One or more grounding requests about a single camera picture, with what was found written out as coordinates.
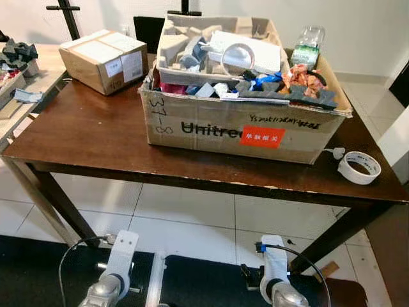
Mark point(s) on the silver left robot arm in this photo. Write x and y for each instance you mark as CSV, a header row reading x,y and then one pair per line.
x,y
102,293

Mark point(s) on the grey notched foam strip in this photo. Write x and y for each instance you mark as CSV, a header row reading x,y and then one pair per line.
x,y
300,97

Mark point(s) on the white tape roll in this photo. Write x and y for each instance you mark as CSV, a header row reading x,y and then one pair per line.
x,y
350,171

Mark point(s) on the light wooden side table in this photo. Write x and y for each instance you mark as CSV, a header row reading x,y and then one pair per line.
x,y
38,86

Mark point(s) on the black chair back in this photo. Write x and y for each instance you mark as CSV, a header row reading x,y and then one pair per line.
x,y
147,35

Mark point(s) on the dark grey foam pile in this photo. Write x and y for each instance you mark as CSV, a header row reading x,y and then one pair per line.
x,y
19,54

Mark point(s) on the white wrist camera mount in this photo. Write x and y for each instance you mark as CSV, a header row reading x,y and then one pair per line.
x,y
121,256
275,262

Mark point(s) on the large Unitree cardboard box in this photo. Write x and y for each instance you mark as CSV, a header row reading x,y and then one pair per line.
x,y
211,128

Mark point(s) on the blue crumpled wrapper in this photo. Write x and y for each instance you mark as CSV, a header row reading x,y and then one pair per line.
x,y
268,80

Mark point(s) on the black floor mat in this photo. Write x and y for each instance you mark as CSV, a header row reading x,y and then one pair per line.
x,y
32,275

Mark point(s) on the dark wooden table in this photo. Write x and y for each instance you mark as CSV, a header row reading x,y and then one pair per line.
x,y
96,137

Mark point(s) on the small labelled cardboard box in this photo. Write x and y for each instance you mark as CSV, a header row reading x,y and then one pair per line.
x,y
96,67

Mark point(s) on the clear plastic bottle green label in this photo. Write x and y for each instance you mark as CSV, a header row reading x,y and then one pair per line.
x,y
308,51

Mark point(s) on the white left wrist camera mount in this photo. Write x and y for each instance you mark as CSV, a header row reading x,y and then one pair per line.
x,y
121,256

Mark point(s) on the small brown cardboard piece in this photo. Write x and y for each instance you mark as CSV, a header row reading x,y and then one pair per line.
x,y
331,269

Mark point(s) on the white upright bar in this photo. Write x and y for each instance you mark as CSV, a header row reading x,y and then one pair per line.
x,y
155,281

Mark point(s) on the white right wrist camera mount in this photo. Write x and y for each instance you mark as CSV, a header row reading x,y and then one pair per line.
x,y
275,262

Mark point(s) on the small white plug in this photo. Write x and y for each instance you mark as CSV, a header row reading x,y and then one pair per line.
x,y
332,152

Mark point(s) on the orange crumpled wrapper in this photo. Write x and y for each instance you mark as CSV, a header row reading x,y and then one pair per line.
x,y
300,80

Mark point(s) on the clear round plastic lid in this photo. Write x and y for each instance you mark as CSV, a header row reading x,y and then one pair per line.
x,y
238,56

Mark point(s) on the black tripod stand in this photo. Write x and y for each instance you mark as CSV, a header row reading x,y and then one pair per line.
x,y
185,9
67,16

